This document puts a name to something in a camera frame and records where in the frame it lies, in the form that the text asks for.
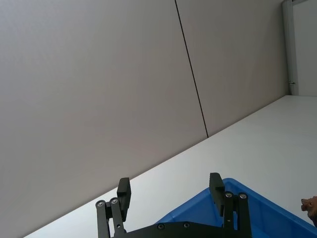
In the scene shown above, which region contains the person's hand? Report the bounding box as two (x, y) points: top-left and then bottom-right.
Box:
(300, 196), (317, 217)

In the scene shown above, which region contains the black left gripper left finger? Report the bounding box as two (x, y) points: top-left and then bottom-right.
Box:
(96, 177), (132, 238)

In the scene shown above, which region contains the grey door frame post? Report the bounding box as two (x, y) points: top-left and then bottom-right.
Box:
(281, 0), (300, 96)

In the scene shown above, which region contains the blue plastic bin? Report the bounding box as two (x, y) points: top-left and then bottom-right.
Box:
(157, 177), (317, 238)

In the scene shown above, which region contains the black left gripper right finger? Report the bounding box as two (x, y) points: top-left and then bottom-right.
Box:
(209, 172), (253, 238)

